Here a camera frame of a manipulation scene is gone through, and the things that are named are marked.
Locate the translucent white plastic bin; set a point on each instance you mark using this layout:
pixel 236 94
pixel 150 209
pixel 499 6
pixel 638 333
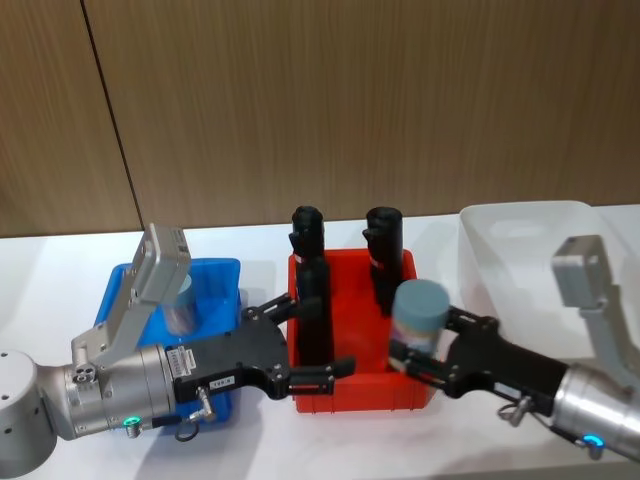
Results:
pixel 500 260

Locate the red plastic bin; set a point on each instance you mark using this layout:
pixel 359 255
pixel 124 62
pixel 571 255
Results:
pixel 350 400

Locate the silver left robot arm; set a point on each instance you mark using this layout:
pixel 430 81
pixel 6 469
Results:
pixel 125 385

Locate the clear jar grey-blue lid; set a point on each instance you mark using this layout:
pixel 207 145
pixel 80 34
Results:
pixel 420 305
pixel 184 310

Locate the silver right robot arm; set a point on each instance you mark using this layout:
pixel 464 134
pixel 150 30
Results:
pixel 600 400

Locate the black plastic bottle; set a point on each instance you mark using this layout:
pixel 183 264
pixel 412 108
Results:
pixel 315 340
pixel 385 240

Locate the blue plastic bin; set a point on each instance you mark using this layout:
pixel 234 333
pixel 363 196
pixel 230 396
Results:
pixel 220 280

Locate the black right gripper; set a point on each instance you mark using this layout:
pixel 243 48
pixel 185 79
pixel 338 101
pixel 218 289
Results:
pixel 500 362

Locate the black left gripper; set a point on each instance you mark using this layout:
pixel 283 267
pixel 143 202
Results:
pixel 230 360

